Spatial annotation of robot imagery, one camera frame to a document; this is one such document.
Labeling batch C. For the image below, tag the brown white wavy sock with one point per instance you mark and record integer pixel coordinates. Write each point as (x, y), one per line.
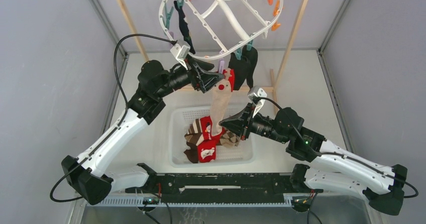
(194, 135)

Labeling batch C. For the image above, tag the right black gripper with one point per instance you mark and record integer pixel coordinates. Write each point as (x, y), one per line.
(238, 123)

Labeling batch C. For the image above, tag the brown striped sock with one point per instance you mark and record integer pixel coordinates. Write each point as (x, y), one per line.
(191, 153)

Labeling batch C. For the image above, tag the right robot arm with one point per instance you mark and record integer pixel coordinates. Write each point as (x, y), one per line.
(324, 166)

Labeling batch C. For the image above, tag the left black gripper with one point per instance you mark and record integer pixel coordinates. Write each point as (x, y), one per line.
(205, 81)

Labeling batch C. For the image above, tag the white cable duct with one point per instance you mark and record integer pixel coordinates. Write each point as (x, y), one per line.
(150, 201)

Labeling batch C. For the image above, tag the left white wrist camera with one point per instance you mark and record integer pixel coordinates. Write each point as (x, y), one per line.
(179, 51)

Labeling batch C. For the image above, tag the white plastic laundry basket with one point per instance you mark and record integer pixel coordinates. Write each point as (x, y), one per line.
(180, 121)

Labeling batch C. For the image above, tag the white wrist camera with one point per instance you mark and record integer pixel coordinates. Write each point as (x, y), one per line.
(179, 51)
(257, 95)

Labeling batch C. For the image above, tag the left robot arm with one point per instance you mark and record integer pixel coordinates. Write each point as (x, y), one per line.
(87, 173)

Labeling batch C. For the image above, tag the argyle brown sock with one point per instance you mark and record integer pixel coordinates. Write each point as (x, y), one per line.
(229, 139)

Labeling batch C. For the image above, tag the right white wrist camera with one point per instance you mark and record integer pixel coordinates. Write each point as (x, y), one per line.
(257, 95)

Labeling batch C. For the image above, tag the red sock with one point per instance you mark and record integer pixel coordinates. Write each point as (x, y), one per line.
(207, 151)
(206, 128)

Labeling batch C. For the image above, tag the black sock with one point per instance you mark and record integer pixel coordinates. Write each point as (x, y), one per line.
(242, 71)
(252, 57)

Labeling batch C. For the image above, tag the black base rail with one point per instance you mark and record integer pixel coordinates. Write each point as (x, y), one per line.
(204, 187)

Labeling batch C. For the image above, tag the white oval clip hanger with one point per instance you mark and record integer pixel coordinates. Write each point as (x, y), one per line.
(202, 41)

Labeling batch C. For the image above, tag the santa pattern dark sock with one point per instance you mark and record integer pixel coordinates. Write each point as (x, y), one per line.
(183, 27)

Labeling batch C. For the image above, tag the wooden drying rack frame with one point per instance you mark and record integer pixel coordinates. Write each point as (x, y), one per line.
(246, 39)

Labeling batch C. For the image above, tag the beige sock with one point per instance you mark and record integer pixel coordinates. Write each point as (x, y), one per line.
(221, 94)

